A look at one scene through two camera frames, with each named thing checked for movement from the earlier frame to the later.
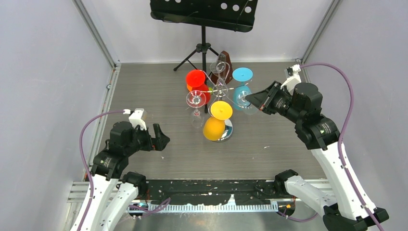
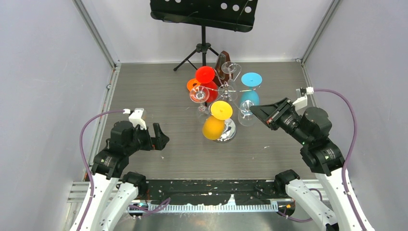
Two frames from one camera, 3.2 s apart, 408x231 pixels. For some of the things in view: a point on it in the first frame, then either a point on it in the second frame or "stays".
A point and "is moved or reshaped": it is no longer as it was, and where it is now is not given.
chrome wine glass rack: [218, 81] is moved or reshaped
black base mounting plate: [209, 192] stays
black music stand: [236, 15] stays
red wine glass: [196, 79] → [205, 76]
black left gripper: [162, 140] stays
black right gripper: [260, 99] → [270, 114]
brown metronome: [223, 73] stays
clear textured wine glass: [248, 108] → [246, 117]
